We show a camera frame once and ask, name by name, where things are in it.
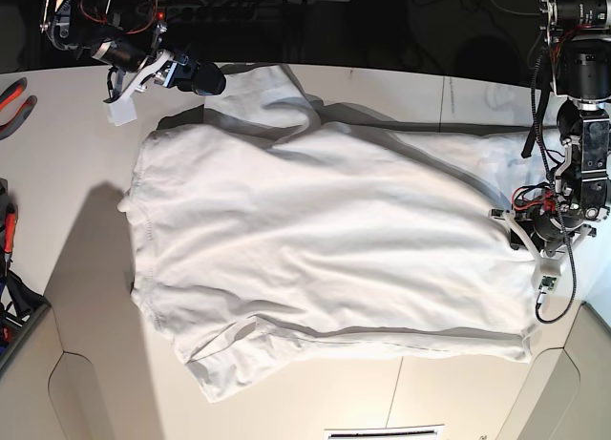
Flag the white t-shirt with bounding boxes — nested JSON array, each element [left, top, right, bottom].
[[119, 66, 542, 402]]

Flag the black power strip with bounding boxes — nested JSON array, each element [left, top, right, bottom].
[[152, 3, 262, 24]]

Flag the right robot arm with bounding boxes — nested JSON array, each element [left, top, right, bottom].
[[39, 0, 226, 106]]

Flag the orange grey pliers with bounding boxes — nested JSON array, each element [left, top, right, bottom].
[[0, 77, 38, 143]]

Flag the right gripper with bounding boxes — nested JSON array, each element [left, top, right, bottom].
[[102, 22, 226, 105]]

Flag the white cable on floor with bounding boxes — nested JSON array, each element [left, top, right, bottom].
[[470, 0, 550, 72]]

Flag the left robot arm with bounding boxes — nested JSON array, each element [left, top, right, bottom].
[[491, 0, 610, 279]]

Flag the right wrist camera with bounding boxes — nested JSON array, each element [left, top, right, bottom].
[[105, 97, 137, 126]]

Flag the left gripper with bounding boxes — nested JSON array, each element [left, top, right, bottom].
[[489, 206, 597, 276]]

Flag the right braided cable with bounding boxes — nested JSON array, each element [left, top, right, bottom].
[[529, 43, 579, 325]]

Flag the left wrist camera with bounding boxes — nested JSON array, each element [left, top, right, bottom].
[[538, 275, 558, 295]]

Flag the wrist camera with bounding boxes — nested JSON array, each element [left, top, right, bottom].
[[105, 97, 137, 126], [538, 275, 558, 295]]

